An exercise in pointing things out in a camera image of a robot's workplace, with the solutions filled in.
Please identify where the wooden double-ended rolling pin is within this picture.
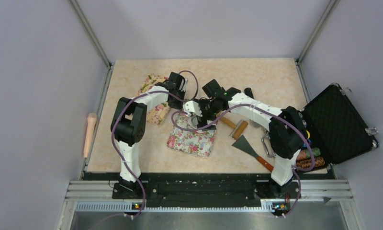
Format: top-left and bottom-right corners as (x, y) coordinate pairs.
(220, 116), (248, 140)

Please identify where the open black poker chip case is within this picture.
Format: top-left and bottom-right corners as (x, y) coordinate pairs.
(261, 82), (379, 173)

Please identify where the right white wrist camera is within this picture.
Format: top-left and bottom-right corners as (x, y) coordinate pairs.
(182, 100), (202, 117)

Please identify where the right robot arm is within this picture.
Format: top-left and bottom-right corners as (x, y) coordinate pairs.
(183, 80), (309, 197)

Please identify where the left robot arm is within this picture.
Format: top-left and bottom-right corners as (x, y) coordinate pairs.
(111, 72), (188, 198)

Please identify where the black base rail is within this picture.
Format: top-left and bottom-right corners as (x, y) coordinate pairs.
(64, 171), (351, 213)

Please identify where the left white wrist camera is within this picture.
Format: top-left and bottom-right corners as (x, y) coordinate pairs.
(180, 77), (188, 92)

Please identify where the yellow floral cloth pad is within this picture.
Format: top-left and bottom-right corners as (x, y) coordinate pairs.
(137, 73), (170, 125)

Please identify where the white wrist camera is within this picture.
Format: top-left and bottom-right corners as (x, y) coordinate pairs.
(180, 77), (188, 92)
(182, 100), (202, 117)

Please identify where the metal scraper with red handle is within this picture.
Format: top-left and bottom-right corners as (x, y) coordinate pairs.
(232, 135), (274, 172)

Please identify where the black ridged rolling stick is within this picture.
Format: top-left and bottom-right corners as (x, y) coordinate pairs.
(244, 87), (254, 99)

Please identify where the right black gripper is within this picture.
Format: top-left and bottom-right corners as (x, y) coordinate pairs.
(196, 99), (221, 131)

